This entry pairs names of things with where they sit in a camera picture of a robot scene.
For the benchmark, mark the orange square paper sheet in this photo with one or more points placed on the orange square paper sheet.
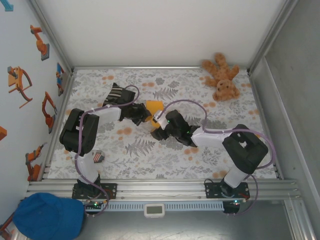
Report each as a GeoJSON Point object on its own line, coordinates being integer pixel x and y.
{"type": "Point", "coordinates": [155, 106]}

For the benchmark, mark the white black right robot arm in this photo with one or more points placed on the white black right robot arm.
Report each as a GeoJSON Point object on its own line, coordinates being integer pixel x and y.
{"type": "Point", "coordinates": [245, 150]}

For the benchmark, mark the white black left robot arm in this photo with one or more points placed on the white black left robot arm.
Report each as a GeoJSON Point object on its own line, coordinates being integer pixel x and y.
{"type": "Point", "coordinates": [78, 132]}

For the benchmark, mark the floral printed tablecloth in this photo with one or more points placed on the floral printed tablecloth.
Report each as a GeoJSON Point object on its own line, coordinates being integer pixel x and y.
{"type": "Point", "coordinates": [150, 160]}

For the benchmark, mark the black striped sock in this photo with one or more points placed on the black striped sock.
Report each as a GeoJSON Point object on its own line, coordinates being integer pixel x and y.
{"type": "Point", "coordinates": [112, 93]}

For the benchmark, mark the red striped fabric pouch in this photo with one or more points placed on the red striped fabric pouch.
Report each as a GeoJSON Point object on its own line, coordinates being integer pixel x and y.
{"type": "Point", "coordinates": [98, 157]}

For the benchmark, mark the brown teddy bear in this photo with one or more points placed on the brown teddy bear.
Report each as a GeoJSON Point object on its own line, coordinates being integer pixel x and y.
{"type": "Point", "coordinates": [223, 85]}

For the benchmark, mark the white digital timer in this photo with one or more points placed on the white digital timer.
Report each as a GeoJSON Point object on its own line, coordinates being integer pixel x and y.
{"type": "Point", "coordinates": [154, 210]}

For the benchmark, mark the blue baseball cap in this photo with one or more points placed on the blue baseball cap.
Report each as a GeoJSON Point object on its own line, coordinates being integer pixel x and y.
{"type": "Point", "coordinates": [47, 215]}

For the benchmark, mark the aluminium frame rail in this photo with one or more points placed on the aluminium frame rail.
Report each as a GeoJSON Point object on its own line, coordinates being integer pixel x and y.
{"type": "Point", "coordinates": [266, 125]}
{"type": "Point", "coordinates": [160, 188]}
{"type": "Point", "coordinates": [56, 125]}
{"type": "Point", "coordinates": [160, 67]}

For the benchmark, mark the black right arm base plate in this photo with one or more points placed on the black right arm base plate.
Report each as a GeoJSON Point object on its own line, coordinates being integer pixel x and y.
{"type": "Point", "coordinates": [212, 190]}

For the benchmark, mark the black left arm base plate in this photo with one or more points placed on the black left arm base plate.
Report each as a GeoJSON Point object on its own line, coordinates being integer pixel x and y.
{"type": "Point", "coordinates": [111, 191]}

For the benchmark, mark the blue orange wall sticker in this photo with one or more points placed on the blue orange wall sticker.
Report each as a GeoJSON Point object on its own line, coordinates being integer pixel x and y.
{"type": "Point", "coordinates": [60, 77]}

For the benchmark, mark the aluminium frame post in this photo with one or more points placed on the aluminium frame post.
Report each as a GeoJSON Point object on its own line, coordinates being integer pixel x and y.
{"type": "Point", "coordinates": [51, 35]}
{"type": "Point", "coordinates": [273, 35]}

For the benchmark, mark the orange claw gripper wall sticker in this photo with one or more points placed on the orange claw gripper wall sticker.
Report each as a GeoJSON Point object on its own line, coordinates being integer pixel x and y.
{"type": "Point", "coordinates": [15, 80]}

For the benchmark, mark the orange block wall sticker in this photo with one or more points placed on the orange block wall sticker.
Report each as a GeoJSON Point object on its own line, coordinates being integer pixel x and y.
{"type": "Point", "coordinates": [2, 133]}

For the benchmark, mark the orange grey wall sticker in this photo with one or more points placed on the orange grey wall sticker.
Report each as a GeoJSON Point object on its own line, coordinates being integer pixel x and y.
{"type": "Point", "coordinates": [6, 227]}

